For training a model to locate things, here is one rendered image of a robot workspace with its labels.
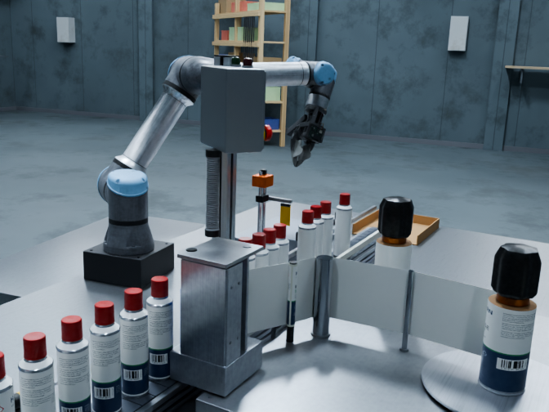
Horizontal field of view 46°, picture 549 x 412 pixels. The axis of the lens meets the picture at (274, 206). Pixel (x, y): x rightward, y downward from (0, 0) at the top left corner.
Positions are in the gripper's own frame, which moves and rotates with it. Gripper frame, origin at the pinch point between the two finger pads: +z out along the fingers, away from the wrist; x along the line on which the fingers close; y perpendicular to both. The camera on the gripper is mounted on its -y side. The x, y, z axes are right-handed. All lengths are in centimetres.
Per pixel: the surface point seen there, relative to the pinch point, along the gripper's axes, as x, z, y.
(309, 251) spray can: -10, 30, 42
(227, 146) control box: -51, 15, 61
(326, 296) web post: -22, 41, 73
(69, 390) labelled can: -76, 67, 88
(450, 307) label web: -6, 35, 94
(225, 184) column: -42, 21, 45
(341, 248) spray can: 10.5, 24.8, 26.1
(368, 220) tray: 51, 6, -19
